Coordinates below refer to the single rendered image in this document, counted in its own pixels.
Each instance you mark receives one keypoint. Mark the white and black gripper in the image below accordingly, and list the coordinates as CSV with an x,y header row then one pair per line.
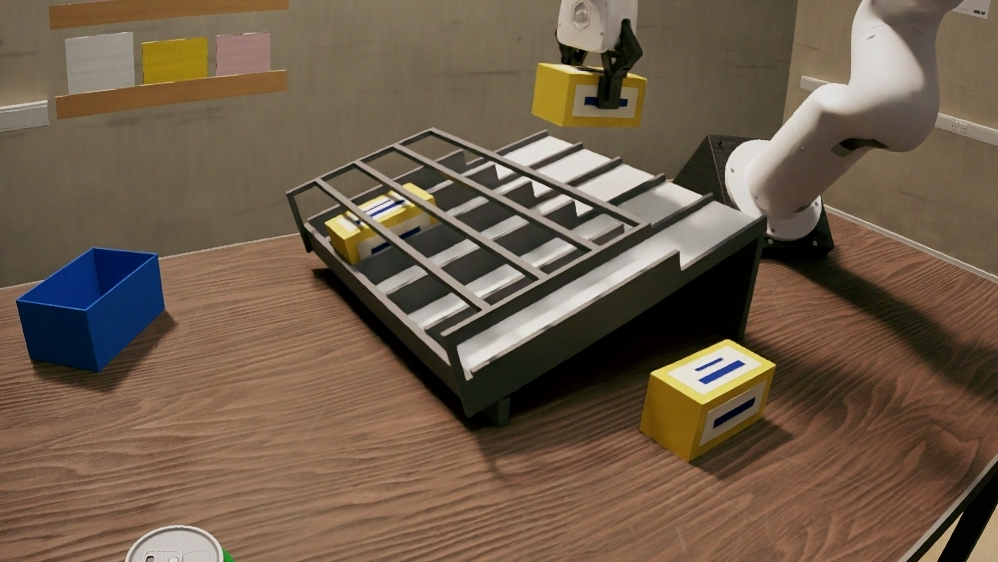
x,y
595,25

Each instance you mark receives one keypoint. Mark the blue open box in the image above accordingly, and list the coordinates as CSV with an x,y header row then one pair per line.
x,y
89,339

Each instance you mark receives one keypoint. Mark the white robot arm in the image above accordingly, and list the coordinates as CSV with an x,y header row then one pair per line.
x,y
892,103

